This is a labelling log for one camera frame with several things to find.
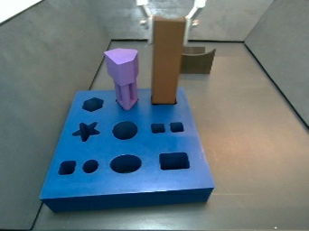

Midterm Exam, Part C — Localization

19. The blue shape sorting board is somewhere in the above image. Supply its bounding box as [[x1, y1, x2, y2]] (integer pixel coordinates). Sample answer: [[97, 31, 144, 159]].
[[41, 89, 216, 212]]

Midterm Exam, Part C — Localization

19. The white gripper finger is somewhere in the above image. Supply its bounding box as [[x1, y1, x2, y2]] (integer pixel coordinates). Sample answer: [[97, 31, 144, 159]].
[[137, 0, 154, 43], [185, 0, 206, 26]]

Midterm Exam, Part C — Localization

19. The purple pentagon peg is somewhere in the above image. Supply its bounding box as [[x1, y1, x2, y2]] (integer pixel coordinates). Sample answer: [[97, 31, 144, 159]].
[[105, 48, 140, 110]]

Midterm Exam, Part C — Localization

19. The dark grey arch holder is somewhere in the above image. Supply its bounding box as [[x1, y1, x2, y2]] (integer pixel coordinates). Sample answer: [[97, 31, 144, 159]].
[[181, 47, 217, 74]]

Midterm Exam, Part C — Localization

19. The brown arch peg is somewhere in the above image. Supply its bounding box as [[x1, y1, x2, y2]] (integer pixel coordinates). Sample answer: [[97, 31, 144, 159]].
[[152, 16, 186, 105]]

